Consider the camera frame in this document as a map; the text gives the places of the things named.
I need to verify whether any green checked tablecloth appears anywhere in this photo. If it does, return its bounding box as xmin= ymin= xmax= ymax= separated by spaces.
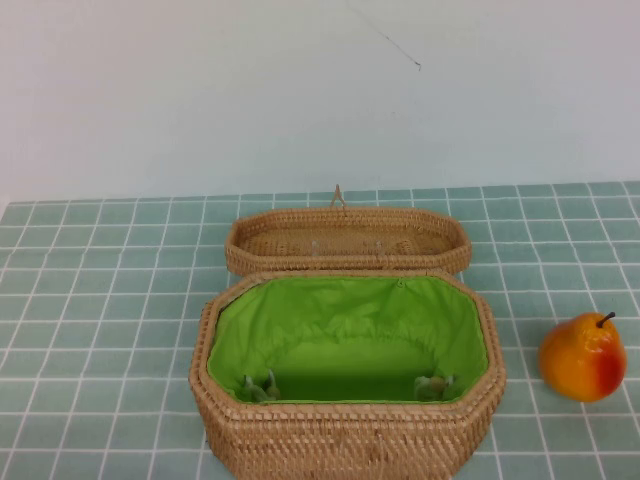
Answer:
xmin=0 ymin=182 xmax=640 ymax=480

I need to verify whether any orange red fake pear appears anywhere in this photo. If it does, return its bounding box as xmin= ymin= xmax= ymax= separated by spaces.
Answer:
xmin=537 ymin=311 xmax=628 ymax=404

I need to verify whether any green fabric basket lining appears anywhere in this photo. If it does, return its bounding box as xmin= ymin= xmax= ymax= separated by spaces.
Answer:
xmin=207 ymin=276 xmax=490 ymax=405

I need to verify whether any small woven basket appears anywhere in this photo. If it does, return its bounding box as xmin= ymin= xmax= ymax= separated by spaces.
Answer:
xmin=224 ymin=184 xmax=473 ymax=277

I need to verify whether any wicker basket body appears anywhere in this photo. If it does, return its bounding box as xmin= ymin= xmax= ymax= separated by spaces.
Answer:
xmin=188 ymin=269 xmax=509 ymax=480

